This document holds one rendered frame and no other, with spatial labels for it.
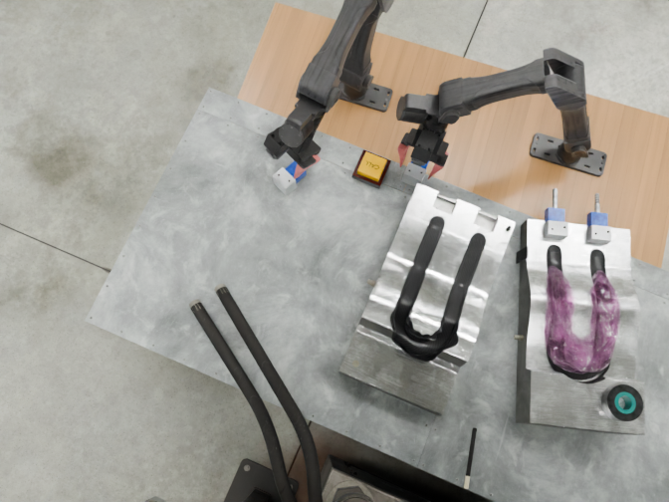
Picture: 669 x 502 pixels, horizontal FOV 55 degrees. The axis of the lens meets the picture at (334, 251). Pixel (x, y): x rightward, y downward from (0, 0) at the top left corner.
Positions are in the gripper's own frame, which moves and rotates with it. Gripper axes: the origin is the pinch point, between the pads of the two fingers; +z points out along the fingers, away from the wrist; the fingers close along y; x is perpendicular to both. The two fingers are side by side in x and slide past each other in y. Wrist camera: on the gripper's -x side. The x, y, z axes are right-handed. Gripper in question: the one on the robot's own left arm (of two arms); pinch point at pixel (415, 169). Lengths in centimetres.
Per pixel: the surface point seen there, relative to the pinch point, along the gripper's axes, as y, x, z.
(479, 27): -3, 137, 20
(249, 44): -88, 93, 45
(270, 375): -10, -57, 27
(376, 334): 8.0, -38.8, 19.6
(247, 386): -14, -60, 31
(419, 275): 11.6, -24.8, 9.7
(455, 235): 15.6, -13.9, 3.0
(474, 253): 21.6, -15.4, 4.5
